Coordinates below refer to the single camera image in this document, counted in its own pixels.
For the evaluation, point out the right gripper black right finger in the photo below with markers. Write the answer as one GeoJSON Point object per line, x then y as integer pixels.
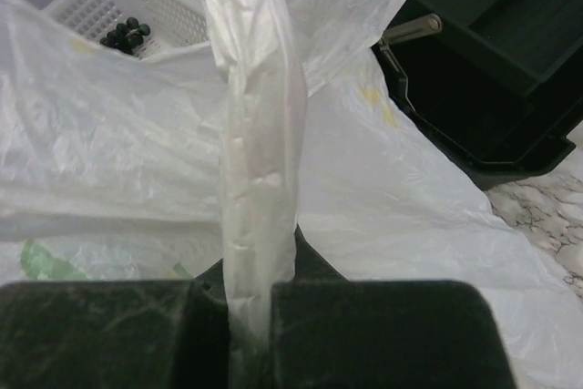
{"type": "Point", "coordinates": [330, 332]}

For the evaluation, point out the white perforated plastic basket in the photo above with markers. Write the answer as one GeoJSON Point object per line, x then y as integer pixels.
{"type": "Point", "coordinates": [174, 23]}

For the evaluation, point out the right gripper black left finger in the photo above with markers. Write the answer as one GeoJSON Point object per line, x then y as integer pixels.
{"type": "Point", "coordinates": [115, 334]}

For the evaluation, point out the black plastic toolbox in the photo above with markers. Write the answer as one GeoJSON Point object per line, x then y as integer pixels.
{"type": "Point", "coordinates": [496, 85]}

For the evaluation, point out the black fake grape bunch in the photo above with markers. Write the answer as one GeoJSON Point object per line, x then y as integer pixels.
{"type": "Point", "coordinates": [127, 36]}

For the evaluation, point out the white plastic bag lemon print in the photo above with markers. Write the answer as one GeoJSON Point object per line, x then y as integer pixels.
{"type": "Point", "coordinates": [113, 168]}

